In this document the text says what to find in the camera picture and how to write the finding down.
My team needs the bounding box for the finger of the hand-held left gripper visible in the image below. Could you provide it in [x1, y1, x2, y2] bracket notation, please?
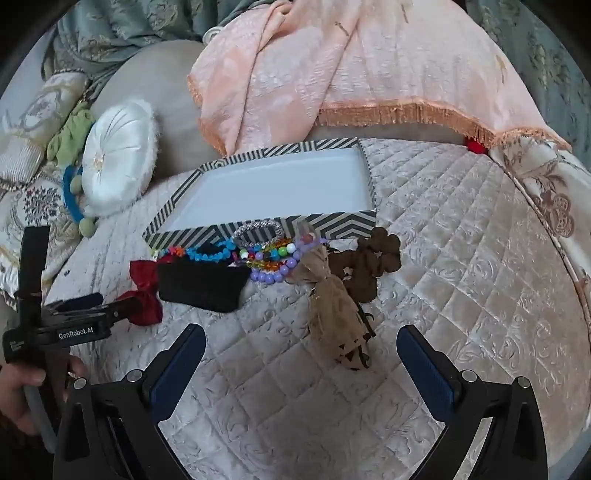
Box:
[44, 292, 105, 317]
[99, 298, 148, 325]

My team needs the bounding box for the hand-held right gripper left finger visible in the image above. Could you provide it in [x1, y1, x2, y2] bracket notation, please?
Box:
[53, 323, 207, 480]

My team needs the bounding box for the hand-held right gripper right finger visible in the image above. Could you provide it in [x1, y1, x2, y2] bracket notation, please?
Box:
[396, 324, 550, 480]

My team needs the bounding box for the red bow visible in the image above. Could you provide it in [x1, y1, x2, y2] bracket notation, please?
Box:
[129, 260, 164, 325]

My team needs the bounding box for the black fabric headband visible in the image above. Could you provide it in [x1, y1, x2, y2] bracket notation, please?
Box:
[157, 255, 251, 314]

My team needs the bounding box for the brown lace bow hair clip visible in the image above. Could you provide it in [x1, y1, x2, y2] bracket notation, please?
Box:
[285, 241, 376, 373]

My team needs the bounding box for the purple bead bracelet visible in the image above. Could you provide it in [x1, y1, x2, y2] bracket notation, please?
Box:
[249, 247, 302, 285]

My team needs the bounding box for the striped box with white inside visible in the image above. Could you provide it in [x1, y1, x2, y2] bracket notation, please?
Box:
[142, 137, 378, 252]

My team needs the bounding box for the person's left hand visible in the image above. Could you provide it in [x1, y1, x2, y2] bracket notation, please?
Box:
[0, 355, 88, 437]

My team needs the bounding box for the quilted beige cover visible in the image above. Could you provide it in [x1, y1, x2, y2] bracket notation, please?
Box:
[44, 137, 591, 480]

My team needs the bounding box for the floral embroidered cushion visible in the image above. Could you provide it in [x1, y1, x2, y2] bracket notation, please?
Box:
[0, 164, 86, 305]

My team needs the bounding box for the dark brown flower scrunchie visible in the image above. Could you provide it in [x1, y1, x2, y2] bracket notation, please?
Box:
[328, 226, 402, 306]

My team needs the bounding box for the round white satin pillow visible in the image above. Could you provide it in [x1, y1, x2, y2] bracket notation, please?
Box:
[82, 98, 160, 219]

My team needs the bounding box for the green plush toy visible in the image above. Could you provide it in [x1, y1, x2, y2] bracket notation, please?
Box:
[46, 102, 96, 165]

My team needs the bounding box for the cream embroidered cushion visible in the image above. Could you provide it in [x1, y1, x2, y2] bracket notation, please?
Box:
[0, 71, 90, 185]

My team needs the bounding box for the beige floral cushion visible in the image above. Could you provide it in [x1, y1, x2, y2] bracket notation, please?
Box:
[488, 134, 591, 283]

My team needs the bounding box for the beige sofa backrest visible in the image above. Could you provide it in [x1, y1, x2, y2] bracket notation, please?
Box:
[89, 39, 225, 182]

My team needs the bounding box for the teal damask fabric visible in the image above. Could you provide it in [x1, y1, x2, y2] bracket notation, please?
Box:
[44, 0, 262, 90]
[475, 0, 591, 155]

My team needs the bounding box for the pink fringed blanket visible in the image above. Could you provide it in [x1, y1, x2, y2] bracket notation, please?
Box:
[187, 0, 573, 156]

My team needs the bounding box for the blue bead bracelet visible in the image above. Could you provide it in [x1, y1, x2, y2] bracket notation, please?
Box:
[185, 239, 239, 265]

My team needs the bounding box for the blue ring plush toy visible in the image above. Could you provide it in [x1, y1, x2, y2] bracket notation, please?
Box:
[62, 164, 97, 238]

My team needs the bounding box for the multicolour bead bracelet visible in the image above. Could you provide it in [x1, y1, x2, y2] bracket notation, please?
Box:
[237, 239, 297, 269]

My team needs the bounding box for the silver rhinestone bracelet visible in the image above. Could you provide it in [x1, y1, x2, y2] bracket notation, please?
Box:
[232, 220, 284, 248]

